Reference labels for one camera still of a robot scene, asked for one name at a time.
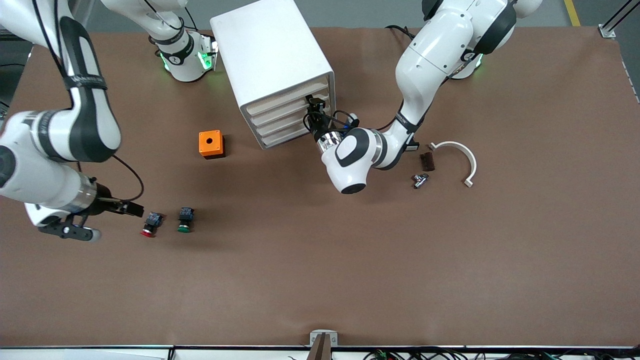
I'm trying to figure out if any red push button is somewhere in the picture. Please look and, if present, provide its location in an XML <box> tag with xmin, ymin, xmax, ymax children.
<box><xmin>140</xmin><ymin>212</ymin><xmax>163</xmax><ymax>238</ymax></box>

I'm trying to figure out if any arm base connector panel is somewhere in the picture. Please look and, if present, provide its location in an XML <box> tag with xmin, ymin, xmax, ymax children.
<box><xmin>198</xmin><ymin>33</ymin><xmax>219</xmax><ymax>71</ymax></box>

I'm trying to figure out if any green push button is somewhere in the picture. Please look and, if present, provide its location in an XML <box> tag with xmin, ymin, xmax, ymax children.
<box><xmin>176</xmin><ymin>206</ymin><xmax>196</xmax><ymax>234</ymax></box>

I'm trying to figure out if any white drawer cabinet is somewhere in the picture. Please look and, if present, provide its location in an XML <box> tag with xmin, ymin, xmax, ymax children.
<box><xmin>209</xmin><ymin>0</ymin><xmax>337</xmax><ymax>151</ymax></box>

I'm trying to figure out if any brown table mat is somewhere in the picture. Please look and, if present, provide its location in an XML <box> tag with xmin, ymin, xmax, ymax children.
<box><xmin>0</xmin><ymin>26</ymin><xmax>640</xmax><ymax>348</ymax></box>

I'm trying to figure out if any white table edge profile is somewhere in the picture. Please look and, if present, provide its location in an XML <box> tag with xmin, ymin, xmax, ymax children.
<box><xmin>0</xmin><ymin>345</ymin><xmax>640</xmax><ymax>360</ymax></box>

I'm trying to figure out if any orange button enclosure box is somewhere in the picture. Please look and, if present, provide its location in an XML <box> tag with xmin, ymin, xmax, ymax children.
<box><xmin>198</xmin><ymin>130</ymin><xmax>226</xmax><ymax>160</ymax></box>

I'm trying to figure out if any black base cable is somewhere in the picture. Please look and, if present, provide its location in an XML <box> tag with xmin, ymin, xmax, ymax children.
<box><xmin>385</xmin><ymin>24</ymin><xmax>417</xmax><ymax>42</ymax></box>

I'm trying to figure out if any white curved bracket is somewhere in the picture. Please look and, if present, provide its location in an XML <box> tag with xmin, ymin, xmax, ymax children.
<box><xmin>428</xmin><ymin>141</ymin><xmax>478</xmax><ymax>188</ymax></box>

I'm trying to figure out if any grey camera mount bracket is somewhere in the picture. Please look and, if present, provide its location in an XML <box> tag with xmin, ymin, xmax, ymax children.
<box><xmin>307</xmin><ymin>329</ymin><xmax>339</xmax><ymax>360</ymax></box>

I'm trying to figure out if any black cable bundle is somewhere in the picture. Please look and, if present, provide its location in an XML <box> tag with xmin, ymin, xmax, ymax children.
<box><xmin>287</xmin><ymin>348</ymin><xmax>640</xmax><ymax>360</ymax></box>

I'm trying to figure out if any aluminium frame post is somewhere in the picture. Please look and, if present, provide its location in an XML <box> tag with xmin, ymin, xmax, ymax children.
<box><xmin>597</xmin><ymin>0</ymin><xmax>640</xmax><ymax>39</ymax></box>

